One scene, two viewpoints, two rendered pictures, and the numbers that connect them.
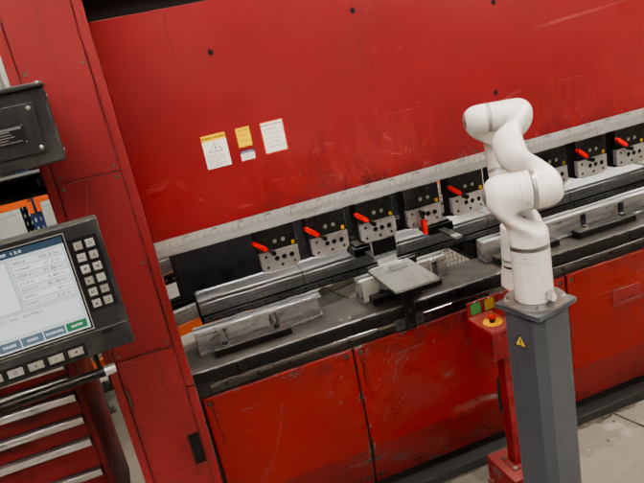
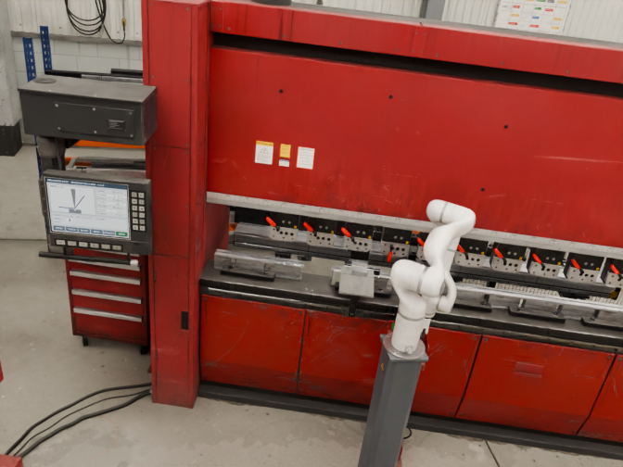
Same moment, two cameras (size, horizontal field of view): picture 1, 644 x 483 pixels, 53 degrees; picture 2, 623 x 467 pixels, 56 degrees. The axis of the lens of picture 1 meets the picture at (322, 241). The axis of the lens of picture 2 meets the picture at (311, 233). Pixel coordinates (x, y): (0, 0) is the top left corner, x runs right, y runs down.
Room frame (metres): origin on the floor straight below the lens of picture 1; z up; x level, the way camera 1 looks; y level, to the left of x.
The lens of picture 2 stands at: (-0.34, -0.81, 2.65)
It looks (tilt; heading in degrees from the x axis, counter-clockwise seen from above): 28 degrees down; 17
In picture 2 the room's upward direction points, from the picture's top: 7 degrees clockwise
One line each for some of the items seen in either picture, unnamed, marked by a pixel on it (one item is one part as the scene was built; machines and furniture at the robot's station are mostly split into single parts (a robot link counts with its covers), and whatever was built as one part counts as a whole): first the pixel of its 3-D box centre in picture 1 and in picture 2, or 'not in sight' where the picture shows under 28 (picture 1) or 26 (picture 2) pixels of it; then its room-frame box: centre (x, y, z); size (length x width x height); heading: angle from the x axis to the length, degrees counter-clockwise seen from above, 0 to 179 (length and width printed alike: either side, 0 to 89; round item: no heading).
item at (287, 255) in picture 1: (275, 245); (285, 223); (2.30, 0.17, 1.20); 0.15 x 0.09 x 0.17; 105
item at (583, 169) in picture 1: (585, 155); (545, 259); (2.67, -1.18, 1.20); 0.15 x 0.09 x 0.17; 105
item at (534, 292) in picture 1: (532, 273); (407, 329); (1.85, -0.63, 1.09); 0.19 x 0.19 x 0.18
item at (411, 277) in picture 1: (402, 275); (356, 281); (2.27, -0.27, 1.00); 0.26 x 0.18 x 0.01; 15
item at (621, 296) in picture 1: (628, 294); (528, 370); (2.53, -1.27, 0.59); 0.15 x 0.02 x 0.07; 105
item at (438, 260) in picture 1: (402, 276); (365, 279); (2.43, -0.29, 0.92); 0.39 x 0.06 x 0.10; 105
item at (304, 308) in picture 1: (260, 322); (259, 264); (2.27, 0.30, 0.92); 0.50 x 0.06 x 0.10; 105
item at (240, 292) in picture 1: (440, 234); (423, 259); (2.81, -0.54, 0.93); 2.30 x 0.14 x 0.10; 105
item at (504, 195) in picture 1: (515, 211); (409, 287); (1.85, -0.59, 1.30); 0.19 x 0.12 x 0.24; 82
